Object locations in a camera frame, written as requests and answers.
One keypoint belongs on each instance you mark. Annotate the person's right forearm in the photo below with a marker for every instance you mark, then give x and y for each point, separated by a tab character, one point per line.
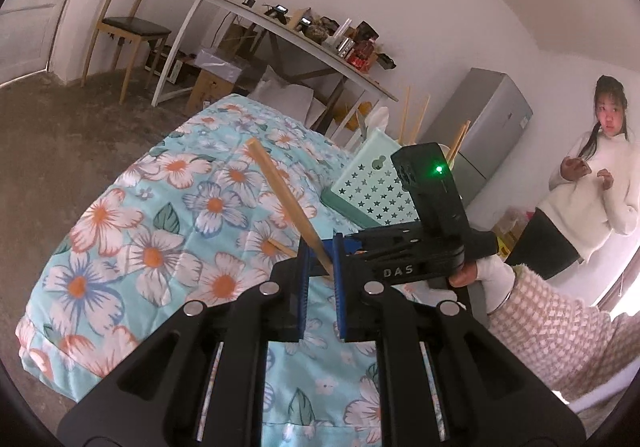
550	327

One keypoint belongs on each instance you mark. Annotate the white ceramic spoon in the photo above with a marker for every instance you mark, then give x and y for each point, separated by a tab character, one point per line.
377	117

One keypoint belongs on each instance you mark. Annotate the red bottle pack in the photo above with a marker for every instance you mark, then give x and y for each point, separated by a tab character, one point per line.
362	57

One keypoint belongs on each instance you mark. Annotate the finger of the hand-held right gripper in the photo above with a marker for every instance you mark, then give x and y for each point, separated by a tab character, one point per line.
385	244

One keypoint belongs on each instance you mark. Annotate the person's right hand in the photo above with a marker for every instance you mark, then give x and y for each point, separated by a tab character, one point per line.
462	276

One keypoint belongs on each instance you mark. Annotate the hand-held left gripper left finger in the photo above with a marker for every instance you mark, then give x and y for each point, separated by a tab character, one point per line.
302	297

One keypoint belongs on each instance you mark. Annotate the brown cardboard box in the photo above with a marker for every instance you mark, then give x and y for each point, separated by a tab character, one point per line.
507	227

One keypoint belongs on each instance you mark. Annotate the tan wooden chopstick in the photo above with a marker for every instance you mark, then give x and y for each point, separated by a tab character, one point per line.
285	197
405	114
282	248
421	119

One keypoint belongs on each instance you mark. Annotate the plastic wrapped cardboard box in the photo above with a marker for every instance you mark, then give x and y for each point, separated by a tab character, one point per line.
220	64

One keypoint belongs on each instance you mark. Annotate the mint green utensil holder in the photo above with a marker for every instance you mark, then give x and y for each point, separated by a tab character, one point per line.
370	187

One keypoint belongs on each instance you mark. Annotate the wooden chair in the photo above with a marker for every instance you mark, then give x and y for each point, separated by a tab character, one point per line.
130	27

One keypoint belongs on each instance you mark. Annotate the white door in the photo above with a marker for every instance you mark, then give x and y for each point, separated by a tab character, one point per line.
35	2

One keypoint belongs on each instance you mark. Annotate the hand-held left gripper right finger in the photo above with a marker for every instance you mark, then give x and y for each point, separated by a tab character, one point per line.
340	287

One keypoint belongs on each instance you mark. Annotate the black device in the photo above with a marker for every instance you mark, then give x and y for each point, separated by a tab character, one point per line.
276	13

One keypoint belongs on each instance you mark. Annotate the floral blue blanket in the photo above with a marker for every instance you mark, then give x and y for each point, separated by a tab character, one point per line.
150	227

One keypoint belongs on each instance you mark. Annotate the cardboard box under desk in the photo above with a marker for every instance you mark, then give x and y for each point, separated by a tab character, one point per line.
235	34

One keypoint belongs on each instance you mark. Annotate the white desk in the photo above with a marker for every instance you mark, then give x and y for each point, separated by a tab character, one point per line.
280	27

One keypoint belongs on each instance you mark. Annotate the dark box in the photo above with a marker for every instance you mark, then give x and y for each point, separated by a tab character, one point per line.
366	32

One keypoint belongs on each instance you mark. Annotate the white sack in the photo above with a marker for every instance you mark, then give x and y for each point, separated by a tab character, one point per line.
280	94

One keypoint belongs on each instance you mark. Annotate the grey refrigerator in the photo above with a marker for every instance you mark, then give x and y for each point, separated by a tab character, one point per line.
480	107

